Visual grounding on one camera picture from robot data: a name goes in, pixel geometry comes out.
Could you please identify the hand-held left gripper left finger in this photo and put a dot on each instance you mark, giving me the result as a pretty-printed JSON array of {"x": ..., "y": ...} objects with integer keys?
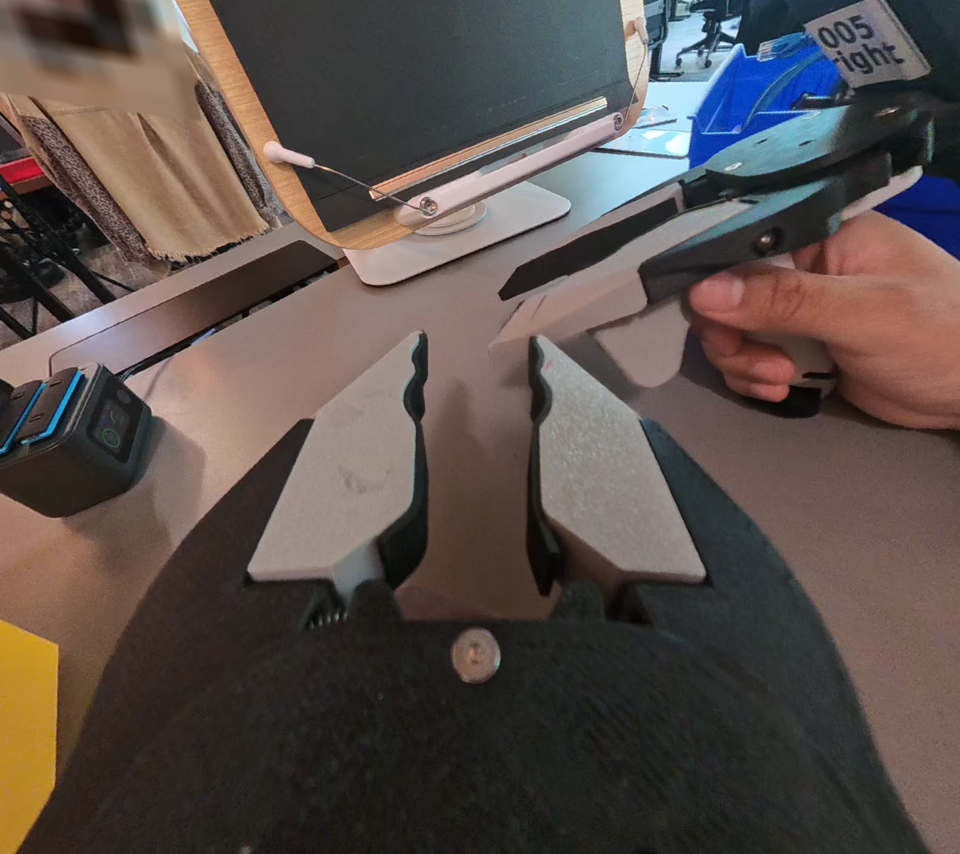
[{"x": 338, "y": 494}]

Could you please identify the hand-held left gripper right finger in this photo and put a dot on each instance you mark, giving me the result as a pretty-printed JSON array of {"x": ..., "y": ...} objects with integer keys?
[{"x": 615, "y": 494}]

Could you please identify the beige hanging cloth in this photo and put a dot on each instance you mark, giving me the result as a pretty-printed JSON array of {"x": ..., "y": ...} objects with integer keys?
[{"x": 150, "y": 179}]

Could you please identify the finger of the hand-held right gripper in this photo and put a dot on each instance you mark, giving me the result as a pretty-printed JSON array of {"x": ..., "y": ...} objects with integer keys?
[
  {"x": 600, "y": 247},
  {"x": 600, "y": 307}
]

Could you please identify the yellow plastic bin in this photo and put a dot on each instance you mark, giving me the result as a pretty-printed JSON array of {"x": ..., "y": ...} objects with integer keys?
[{"x": 23, "y": 734}]

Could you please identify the black device case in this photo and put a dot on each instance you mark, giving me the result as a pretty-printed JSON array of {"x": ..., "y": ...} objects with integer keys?
[{"x": 75, "y": 442}]

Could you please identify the blue plastic bin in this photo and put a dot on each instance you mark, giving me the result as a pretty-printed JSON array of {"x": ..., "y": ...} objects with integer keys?
[{"x": 750, "y": 104}]

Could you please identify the person's right hand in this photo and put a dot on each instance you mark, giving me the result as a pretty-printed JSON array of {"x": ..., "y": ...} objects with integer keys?
[{"x": 870, "y": 329}]

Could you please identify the black computer monitor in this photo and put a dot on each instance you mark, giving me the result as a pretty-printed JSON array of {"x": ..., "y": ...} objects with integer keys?
[{"x": 420, "y": 29}]

